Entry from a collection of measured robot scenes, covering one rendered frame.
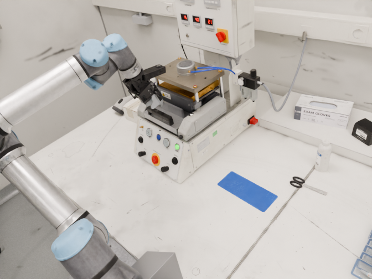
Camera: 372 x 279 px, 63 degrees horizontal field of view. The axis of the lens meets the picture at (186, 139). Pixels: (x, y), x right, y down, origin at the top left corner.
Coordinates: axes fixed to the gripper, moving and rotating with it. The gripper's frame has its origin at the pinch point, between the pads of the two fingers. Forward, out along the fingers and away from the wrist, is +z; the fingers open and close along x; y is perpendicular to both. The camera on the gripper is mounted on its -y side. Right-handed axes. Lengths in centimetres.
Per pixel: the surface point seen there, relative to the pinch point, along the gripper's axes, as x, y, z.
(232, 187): 35.2, 8.7, 27.8
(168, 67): -10.2, -16.1, -1.4
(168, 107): -1.4, -1.9, 6.2
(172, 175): 12.2, 19.1, 21.6
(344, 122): 54, -45, 38
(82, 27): -152, -39, 21
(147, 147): -6.7, 15.5, 18.1
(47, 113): -148, 30, 49
